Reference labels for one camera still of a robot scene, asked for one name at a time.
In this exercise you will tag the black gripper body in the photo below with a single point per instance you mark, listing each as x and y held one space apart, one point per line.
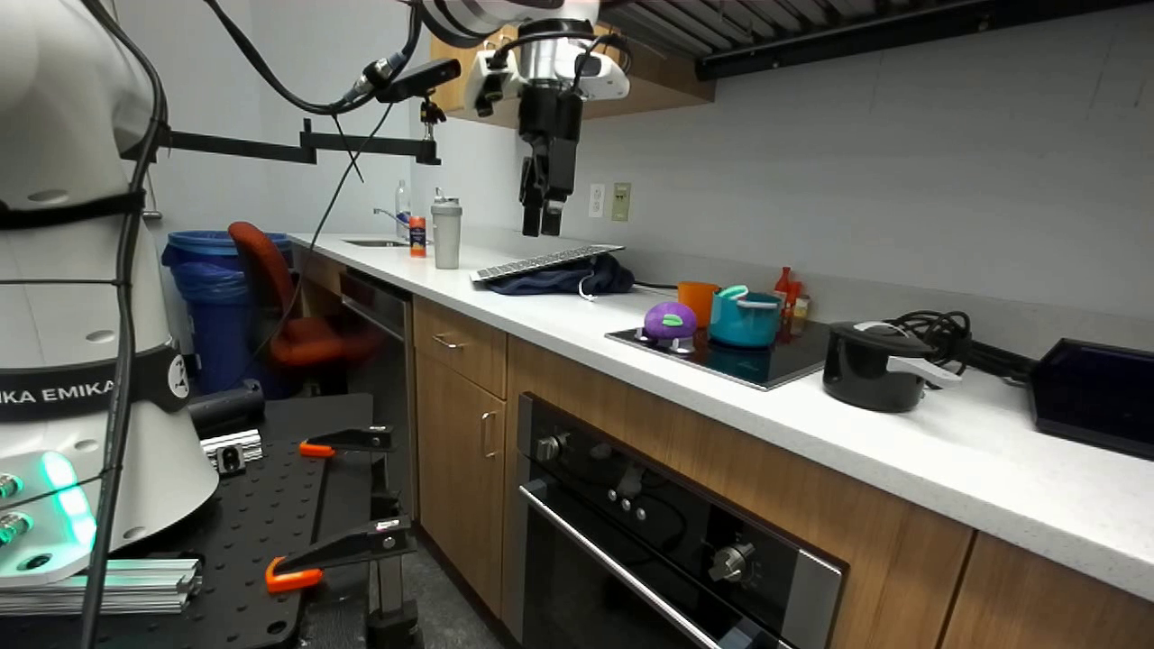
551 138

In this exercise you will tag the blue plastic bin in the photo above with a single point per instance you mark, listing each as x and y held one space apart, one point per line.
209 311

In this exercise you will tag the black camera on boom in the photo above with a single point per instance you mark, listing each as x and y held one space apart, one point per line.
415 81

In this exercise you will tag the wooden base cabinet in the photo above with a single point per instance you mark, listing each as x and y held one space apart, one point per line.
464 456

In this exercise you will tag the dark blue cloth bag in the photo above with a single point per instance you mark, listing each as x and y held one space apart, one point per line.
578 278

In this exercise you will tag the black built-in oven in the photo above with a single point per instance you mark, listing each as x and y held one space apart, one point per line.
624 543

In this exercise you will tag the beige wall switch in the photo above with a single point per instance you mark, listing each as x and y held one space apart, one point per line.
622 201

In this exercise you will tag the small white box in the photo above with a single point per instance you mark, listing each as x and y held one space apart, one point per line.
236 451

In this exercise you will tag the sink faucet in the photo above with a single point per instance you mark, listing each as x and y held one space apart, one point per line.
397 217

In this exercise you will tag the wooden wall cabinet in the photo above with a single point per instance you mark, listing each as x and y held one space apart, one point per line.
661 84

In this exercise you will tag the aluminium extrusion rail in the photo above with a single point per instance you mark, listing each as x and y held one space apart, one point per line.
111 586

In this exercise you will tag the black boom mount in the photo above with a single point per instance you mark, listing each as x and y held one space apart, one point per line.
302 147

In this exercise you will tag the orange cup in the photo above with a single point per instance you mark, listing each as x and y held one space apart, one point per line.
693 299

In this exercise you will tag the red squeeze bottle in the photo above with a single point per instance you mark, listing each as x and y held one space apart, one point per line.
791 295

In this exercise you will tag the red office chair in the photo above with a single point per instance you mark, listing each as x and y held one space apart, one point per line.
302 338

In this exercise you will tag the blue toy pot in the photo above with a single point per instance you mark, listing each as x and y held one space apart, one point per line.
745 320

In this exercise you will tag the black perforated robot table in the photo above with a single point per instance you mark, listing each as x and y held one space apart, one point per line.
263 519

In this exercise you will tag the black box appliance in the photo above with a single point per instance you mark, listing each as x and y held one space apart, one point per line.
1102 392

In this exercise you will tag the steel range hood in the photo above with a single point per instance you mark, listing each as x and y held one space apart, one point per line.
840 23

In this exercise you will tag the small orange bottle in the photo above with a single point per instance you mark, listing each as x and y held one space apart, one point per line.
415 236

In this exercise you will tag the purple toy pot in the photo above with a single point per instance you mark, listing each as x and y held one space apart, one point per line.
670 328

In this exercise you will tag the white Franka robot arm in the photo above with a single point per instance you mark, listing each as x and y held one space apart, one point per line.
60 122

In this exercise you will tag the black glass cooktop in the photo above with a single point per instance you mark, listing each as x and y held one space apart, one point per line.
745 364

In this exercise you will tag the silver laptop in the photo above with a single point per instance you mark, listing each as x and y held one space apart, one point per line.
543 261

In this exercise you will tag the white wall outlet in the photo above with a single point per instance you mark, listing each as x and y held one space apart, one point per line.
595 201

